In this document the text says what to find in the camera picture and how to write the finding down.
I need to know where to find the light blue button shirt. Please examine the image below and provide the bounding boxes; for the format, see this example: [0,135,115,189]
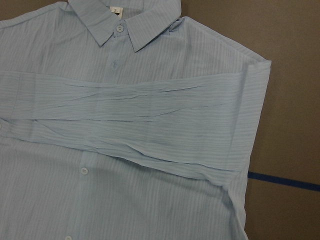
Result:
[0,0,271,240]

